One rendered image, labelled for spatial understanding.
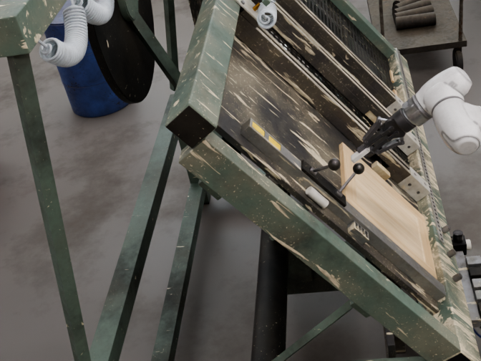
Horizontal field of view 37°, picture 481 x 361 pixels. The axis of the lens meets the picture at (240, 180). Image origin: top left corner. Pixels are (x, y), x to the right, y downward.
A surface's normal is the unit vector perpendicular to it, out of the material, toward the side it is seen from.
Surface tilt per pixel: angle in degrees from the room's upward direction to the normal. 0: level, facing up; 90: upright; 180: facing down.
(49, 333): 0
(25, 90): 97
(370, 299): 90
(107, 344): 0
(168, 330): 0
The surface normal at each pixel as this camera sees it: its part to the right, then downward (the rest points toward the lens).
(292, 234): -0.07, 0.59
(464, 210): -0.18, -0.80
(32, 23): 0.98, -0.11
